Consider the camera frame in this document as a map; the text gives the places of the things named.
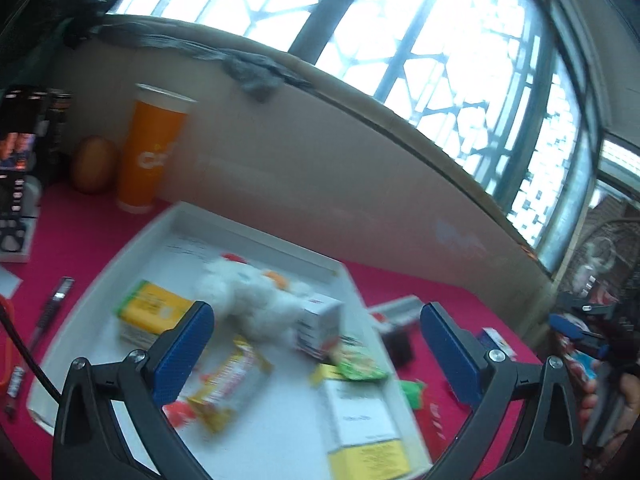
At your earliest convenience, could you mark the black can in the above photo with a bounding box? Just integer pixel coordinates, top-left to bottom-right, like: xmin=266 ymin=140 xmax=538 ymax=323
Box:
xmin=47 ymin=89 xmax=72 ymax=184

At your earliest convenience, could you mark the green snack packet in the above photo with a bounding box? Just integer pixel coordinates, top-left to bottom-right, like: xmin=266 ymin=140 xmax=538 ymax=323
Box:
xmin=312 ymin=345 xmax=389 ymax=387

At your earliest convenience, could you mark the white plush toy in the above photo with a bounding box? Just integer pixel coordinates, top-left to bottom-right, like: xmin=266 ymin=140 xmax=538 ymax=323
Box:
xmin=195 ymin=255 xmax=314 ymax=344

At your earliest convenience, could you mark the orange paper cup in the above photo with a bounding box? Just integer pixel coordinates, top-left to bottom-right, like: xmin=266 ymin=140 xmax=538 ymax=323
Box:
xmin=116 ymin=83 xmax=197 ymax=214

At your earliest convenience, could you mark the black printed box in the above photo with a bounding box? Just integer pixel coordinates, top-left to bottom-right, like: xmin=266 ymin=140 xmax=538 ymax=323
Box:
xmin=0 ymin=87 xmax=48 ymax=264

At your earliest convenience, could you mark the white and yellow box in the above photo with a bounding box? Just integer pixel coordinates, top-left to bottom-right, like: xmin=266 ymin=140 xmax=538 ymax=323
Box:
xmin=320 ymin=377 xmax=414 ymax=480

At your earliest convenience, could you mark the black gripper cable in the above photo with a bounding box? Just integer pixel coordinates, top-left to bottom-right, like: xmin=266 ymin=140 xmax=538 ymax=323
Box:
xmin=0 ymin=305 xmax=64 ymax=404

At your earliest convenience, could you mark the small green packet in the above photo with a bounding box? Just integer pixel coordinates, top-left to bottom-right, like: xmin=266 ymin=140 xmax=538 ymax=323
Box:
xmin=397 ymin=380 xmax=427 ymax=412

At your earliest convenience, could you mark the yellow snack packet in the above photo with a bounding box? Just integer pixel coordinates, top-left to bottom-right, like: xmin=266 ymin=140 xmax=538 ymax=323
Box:
xmin=187 ymin=337 xmax=274 ymax=434

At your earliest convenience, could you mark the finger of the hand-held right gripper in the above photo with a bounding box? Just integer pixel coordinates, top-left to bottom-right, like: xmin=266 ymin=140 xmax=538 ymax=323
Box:
xmin=548 ymin=312 xmax=591 ymax=341
xmin=574 ymin=337 xmax=612 ymax=362

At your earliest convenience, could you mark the small white carton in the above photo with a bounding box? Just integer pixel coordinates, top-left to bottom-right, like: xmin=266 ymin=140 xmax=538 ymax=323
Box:
xmin=477 ymin=327 xmax=519 ymax=361

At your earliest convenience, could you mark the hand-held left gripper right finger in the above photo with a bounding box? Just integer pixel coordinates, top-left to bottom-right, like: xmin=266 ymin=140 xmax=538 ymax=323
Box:
xmin=419 ymin=301 xmax=585 ymax=480

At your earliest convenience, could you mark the person's right hand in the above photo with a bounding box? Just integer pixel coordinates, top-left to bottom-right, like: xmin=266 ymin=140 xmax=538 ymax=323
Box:
xmin=579 ymin=370 xmax=640 ymax=433

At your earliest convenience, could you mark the dark pen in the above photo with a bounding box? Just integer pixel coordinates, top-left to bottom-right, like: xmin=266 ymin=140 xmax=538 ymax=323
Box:
xmin=30 ymin=276 xmax=76 ymax=352

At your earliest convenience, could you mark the grey and red box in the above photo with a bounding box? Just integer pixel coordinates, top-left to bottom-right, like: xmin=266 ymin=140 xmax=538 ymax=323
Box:
xmin=369 ymin=295 xmax=422 ymax=332

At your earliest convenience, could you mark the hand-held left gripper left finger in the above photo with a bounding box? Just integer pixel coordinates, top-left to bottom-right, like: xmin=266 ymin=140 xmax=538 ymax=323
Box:
xmin=51 ymin=301 xmax=216 ymax=480

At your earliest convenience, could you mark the grey cloth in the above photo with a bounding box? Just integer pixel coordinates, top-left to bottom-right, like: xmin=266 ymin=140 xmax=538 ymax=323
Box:
xmin=100 ymin=25 xmax=312 ymax=104

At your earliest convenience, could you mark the white tray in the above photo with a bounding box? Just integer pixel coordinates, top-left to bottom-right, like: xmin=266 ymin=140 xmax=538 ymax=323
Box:
xmin=25 ymin=201 xmax=434 ymax=480

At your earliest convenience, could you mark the small white box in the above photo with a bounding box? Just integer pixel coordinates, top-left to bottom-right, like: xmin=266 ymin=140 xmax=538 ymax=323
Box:
xmin=292 ymin=294 xmax=346 ymax=361

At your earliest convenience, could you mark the small red item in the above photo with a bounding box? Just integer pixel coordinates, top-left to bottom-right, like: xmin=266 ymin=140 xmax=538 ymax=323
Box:
xmin=162 ymin=397 xmax=201 ymax=429

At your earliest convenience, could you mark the red and blue snack packet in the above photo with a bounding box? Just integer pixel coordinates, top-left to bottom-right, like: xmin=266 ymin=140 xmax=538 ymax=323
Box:
xmin=554 ymin=330 xmax=601 ymax=384

